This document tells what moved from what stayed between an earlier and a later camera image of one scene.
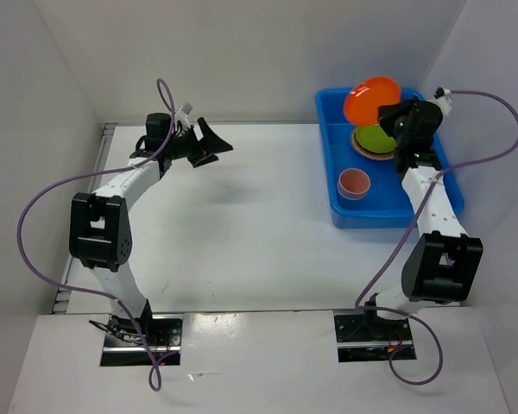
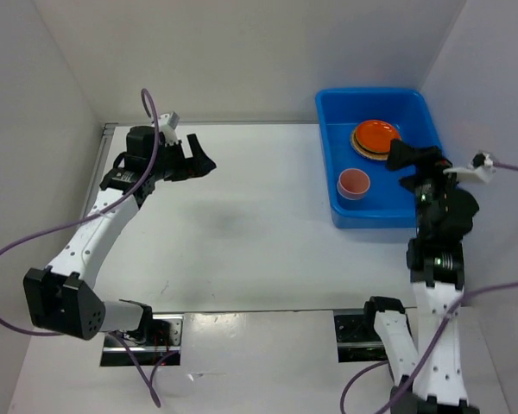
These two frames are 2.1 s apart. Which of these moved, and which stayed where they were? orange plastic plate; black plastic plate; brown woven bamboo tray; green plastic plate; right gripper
Moved: orange plastic plate; right gripper; green plastic plate
Stayed: black plastic plate; brown woven bamboo tray
